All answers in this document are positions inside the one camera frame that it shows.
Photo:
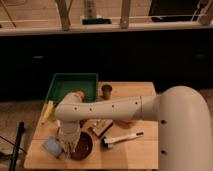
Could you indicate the dark small cup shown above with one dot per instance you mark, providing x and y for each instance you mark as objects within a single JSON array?
[{"x": 106, "y": 91}]

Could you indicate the black pole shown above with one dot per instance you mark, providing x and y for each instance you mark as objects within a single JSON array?
[{"x": 16, "y": 148}]

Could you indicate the green plastic tray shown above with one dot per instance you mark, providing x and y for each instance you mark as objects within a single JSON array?
[{"x": 63, "y": 83}]

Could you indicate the white handled brush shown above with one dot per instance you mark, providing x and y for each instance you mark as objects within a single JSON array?
[{"x": 110, "y": 142}]

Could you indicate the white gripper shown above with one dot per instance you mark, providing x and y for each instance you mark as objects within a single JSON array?
[{"x": 69, "y": 135}]

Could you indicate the blue towel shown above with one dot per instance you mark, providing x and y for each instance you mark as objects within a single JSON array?
[{"x": 53, "y": 146}]

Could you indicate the green base white stand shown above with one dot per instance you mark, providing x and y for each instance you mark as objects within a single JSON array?
[{"x": 90, "y": 14}]

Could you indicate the orange ball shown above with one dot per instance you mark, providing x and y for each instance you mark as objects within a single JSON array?
[{"x": 81, "y": 94}]

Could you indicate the dark purple bowl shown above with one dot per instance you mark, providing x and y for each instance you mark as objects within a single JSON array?
[{"x": 83, "y": 148}]

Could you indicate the yellow corn cob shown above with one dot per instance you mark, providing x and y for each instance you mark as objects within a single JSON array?
[{"x": 48, "y": 111}]

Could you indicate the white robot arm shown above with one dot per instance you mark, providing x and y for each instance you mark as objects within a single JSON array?
[{"x": 185, "y": 138}]

